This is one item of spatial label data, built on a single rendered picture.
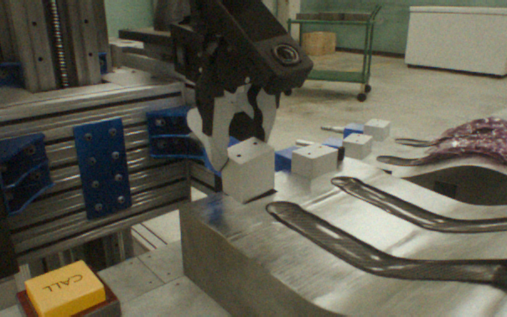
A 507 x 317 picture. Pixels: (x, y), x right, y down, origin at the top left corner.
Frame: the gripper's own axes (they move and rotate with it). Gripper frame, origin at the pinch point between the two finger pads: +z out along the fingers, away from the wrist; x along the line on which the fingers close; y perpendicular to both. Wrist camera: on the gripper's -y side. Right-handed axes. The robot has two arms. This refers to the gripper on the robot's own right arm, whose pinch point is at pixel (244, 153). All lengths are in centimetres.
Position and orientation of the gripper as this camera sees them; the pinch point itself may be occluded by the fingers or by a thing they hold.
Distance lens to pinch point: 48.2
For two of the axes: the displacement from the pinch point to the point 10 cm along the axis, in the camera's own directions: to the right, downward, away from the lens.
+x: -7.6, 3.6, -5.4
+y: -6.5, -4.1, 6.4
